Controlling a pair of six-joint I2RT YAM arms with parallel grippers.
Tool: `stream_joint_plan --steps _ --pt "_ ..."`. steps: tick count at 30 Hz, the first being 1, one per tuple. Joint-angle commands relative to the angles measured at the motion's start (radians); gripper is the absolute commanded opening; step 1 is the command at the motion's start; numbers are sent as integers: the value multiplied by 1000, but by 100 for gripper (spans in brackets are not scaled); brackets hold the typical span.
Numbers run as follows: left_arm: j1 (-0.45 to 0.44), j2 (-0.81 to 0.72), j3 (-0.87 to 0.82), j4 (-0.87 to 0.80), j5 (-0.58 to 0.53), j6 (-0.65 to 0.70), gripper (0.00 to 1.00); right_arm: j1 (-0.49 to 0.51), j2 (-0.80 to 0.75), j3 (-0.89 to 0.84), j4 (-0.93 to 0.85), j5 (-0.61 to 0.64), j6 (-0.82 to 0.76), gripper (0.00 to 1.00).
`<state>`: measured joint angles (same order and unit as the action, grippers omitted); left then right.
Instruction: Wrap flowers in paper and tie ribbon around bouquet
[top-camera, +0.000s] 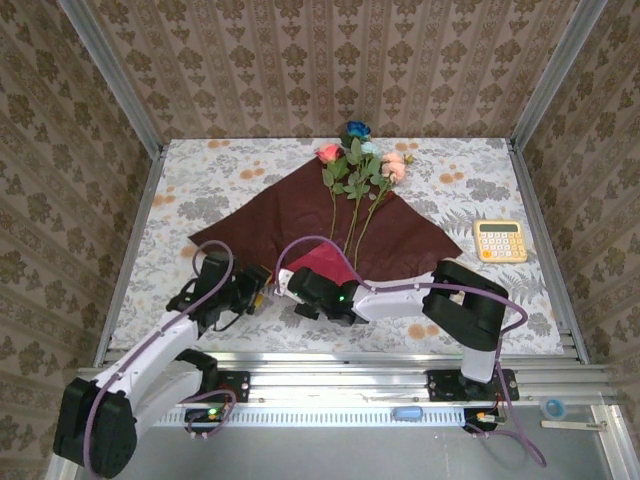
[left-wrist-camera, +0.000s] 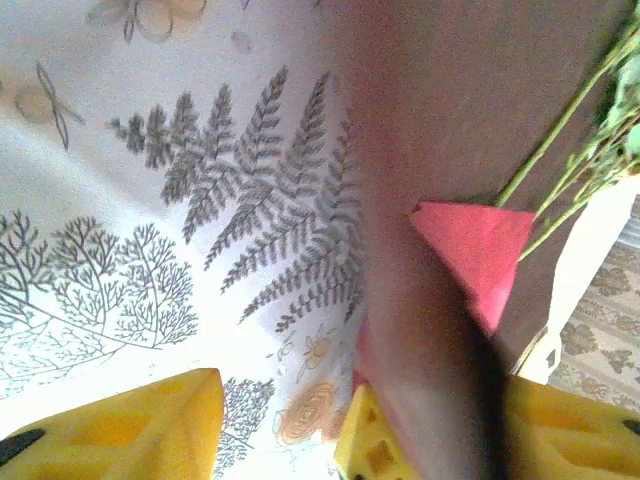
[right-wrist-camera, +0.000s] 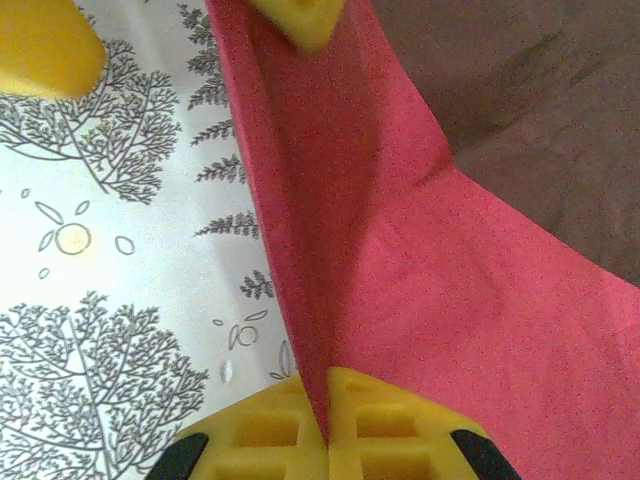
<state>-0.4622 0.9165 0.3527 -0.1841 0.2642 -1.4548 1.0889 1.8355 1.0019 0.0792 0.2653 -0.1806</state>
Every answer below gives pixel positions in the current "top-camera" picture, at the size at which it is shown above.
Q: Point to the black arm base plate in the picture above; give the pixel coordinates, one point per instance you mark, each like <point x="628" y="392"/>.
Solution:
<point x="240" y="385"/>
<point x="440" y="387"/>

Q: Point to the yellow calculator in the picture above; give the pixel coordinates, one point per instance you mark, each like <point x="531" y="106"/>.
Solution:
<point x="500" y="242"/>

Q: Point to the aluminium front rail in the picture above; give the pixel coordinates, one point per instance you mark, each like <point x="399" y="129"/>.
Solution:
<point x="325" y="380"/>

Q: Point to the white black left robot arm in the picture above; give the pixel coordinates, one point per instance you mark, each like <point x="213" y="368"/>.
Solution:
<point x="150" y="345"/>

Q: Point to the wooden stick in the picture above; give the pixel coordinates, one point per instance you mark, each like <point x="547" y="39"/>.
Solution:
<point x="575" y="425"/>

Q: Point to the blue grey oval object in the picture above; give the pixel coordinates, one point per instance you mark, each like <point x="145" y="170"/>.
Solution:
<point x="407" y="413"/>

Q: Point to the black electronics board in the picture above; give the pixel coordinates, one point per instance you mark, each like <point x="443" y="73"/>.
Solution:
<point x="472" y="416"/>
<point x="200" y="415"/>

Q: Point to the white floral tablecloth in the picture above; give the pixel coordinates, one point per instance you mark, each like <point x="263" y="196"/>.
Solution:
<point x="225" y="165"/>

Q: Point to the grey metal shelf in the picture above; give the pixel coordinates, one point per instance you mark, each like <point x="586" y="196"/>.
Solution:
<point x="325" y="455"/>

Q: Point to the blue tape roll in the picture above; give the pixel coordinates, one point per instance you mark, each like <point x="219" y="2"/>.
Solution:
<point x="547" y="406"/>

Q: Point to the aluminium side rail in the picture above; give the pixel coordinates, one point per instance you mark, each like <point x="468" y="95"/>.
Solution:
<point x="534" y="200"/>
<point x="132" y="250"/>

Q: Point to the artificial peach rose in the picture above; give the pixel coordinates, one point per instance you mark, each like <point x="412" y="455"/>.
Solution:
<point x="395" y="167"/>

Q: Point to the dark red wrapping cloth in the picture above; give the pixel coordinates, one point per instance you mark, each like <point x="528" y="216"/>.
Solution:
<point x="280" y="220"/>

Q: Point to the aluminium frame post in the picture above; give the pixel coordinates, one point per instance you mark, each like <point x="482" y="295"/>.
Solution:
<point x="556" y="75"/>
<point x="114" y="75"/>

